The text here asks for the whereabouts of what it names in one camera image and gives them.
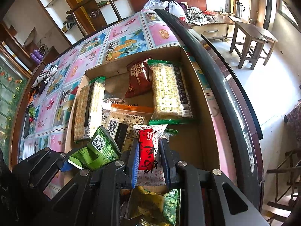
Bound floral plastic tablecloth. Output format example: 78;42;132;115
15;9;184;161

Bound green yellow snack packet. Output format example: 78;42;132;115
162;189;181;225

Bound wooden chair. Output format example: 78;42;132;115
66;0;122;37

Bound dark red snack bag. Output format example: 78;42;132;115
125;58;152;98

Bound clear green edge snack packet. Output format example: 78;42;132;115
162;128;178;139

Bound white plastic bag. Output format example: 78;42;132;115
143;0;188;22

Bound black smartphone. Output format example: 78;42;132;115
23;105;31;139

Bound green cracker pack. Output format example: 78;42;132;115
74;76;106;142
147;59;193;125

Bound cardboard box tray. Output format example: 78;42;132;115
65;47;221;186

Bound white red snack packet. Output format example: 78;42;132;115
133;124;167;186

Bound orange cracker pack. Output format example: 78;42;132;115
102;103;154;152

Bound silver foil snack bag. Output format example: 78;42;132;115
104;97;127;105

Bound patterned scarf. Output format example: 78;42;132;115
27;65;59;104

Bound metal kettle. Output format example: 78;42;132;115
235;1;245;19

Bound small green candy packet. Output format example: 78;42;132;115
68;125;121;171

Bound yellow olive snack packet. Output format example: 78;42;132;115
125;186;165;223

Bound wooden stool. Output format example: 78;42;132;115
229;21;278;70

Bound purple bottles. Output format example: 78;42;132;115
30;49;43;64

